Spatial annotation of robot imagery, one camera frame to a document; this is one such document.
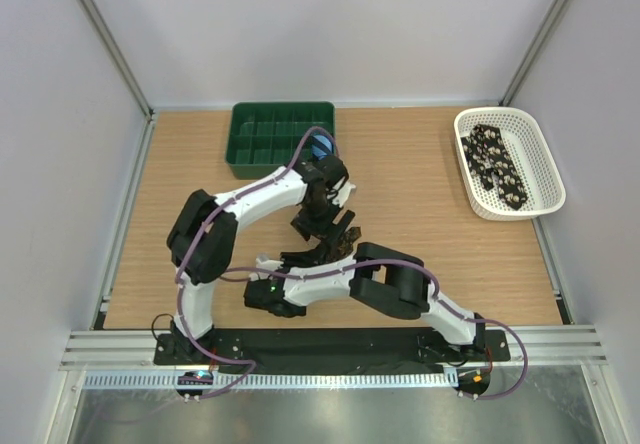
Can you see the green divided organizer tray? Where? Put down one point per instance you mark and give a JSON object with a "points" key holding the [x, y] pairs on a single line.
{"points": [[264, 135]]}

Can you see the black tie with white pattern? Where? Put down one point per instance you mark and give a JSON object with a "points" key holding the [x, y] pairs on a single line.
{"points": [[488, 159]]}

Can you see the white perforated plastic basket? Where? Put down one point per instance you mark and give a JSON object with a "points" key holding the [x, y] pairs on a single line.
{"points": [[532, 158]]}

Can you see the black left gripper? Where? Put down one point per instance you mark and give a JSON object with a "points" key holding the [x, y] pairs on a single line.
{"points": [[308, 228]]}

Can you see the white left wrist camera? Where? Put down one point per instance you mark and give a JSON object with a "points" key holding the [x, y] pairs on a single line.
{"points": [[343, 194]]}

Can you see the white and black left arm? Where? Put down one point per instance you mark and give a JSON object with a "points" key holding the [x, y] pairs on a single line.
{"points": [[202, 240]]}

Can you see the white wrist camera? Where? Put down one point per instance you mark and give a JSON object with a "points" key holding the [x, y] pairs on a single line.
{"points": [[343, 194], [263, 266]]}

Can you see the white slotted cable duct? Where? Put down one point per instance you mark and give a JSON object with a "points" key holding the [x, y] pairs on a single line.
{"points": [[199, 380]]}

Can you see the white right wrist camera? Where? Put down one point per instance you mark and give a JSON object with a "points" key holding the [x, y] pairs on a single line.
{"points": [[263, 266]]}

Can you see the black tie with gold keys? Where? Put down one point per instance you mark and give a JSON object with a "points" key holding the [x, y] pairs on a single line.
{"points": [[343, 245]]}

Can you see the rolled blue striped tie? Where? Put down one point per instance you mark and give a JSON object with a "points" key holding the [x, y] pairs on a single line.
{"points": [[321, 147]]}

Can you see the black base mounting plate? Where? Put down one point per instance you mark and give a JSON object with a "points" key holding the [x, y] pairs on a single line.
{"points": [[365, 351]]}

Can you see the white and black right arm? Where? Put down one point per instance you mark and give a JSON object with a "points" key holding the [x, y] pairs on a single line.
{"points": [[392, 283]]}

